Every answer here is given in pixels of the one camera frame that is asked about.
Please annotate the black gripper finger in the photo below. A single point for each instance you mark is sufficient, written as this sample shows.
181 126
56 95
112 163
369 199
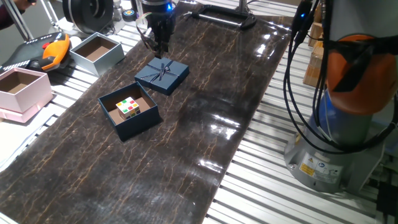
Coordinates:
158 49
166 46

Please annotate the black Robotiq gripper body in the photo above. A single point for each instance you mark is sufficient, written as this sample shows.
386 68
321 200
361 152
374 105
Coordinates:
161 21

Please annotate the navy box lid with ribbon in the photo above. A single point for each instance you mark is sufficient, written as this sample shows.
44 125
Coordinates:
174 79

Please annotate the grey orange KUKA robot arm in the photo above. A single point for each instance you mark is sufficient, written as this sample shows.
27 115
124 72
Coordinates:
342 130

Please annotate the forearm in dark red sleeve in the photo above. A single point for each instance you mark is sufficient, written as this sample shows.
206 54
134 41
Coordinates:
7 17

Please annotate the silver open gift box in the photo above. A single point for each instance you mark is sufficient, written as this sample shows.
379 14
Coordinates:
105 63

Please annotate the navy open gift box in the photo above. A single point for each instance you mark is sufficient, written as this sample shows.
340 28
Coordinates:
136 126

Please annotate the pink open gift box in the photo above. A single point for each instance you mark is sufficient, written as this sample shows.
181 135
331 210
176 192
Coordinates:
26 99

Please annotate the pink box lid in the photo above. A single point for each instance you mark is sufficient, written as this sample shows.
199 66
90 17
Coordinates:
18 117

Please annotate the person's bare hand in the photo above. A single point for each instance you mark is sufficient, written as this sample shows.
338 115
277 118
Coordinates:
25 3

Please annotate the small round black tin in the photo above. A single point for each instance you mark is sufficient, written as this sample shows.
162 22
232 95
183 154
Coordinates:
128 14

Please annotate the white Rubik's cube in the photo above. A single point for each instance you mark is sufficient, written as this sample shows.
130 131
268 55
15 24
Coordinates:
127 109

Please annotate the black filament spool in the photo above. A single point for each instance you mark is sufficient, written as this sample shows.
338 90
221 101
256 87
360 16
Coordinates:
90 14

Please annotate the white round ball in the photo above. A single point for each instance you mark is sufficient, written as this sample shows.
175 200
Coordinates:
75 42

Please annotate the black clamp stand base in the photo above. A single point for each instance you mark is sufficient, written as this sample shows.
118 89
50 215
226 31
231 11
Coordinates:
248 21

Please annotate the dark marble pattern mat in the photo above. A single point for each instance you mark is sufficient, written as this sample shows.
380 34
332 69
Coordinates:
155 161

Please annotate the thin silver tripod leg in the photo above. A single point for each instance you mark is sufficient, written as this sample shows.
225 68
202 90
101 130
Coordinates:
49 14

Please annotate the black orange teach pendant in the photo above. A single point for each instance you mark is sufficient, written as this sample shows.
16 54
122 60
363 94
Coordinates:
34 51

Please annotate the thick silver tripod leg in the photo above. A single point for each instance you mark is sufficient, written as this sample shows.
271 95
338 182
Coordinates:
18 20

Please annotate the white paper sheets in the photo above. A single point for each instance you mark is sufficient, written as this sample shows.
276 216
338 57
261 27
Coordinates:
15 140

